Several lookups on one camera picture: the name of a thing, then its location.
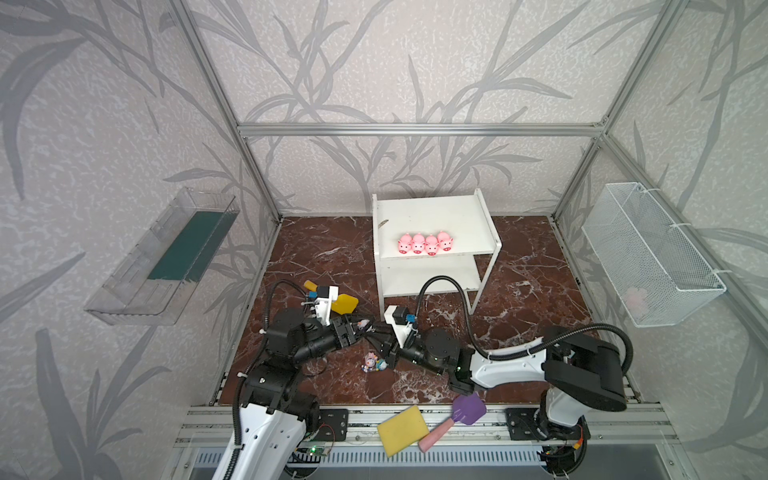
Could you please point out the green circuit board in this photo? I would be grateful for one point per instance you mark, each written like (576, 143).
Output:
(312, 453)

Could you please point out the purple pink toy shovel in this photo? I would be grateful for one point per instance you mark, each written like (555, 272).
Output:
(466, 410)

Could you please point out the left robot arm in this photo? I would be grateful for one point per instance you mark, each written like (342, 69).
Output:
(271, 416)

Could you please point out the clear plastic wall bin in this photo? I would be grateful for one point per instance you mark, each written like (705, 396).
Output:
(153, 284)

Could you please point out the yellow toy shovel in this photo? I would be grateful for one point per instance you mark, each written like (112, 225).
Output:
(346, 304)

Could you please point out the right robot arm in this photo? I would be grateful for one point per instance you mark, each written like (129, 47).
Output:
(583, 367)

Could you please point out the white two-tier shelf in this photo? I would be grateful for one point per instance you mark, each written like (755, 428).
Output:
(466, 218)

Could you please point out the pink hooded Doraemon figure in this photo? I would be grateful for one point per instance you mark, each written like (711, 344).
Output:
(371, 363)

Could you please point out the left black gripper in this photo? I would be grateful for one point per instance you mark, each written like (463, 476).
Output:
(345, 330)

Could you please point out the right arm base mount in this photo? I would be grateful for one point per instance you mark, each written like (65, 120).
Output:
(523, 423)

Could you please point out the yellow sponge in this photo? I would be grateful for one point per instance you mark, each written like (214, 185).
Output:
(402, 430)

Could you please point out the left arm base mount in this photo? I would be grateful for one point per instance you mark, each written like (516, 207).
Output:
(327, 425)

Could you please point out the white wire mesh basket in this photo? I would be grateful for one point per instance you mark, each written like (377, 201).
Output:
(640, 245)

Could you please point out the pink toy in basket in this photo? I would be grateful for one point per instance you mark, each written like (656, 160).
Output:
(636, 302)

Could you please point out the pink pig toy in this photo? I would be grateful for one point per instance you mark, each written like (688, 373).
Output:
(445, 241)
(418, 244)
(431, 246)
(405, 244)

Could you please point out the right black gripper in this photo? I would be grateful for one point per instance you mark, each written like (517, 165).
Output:
(390, 346)

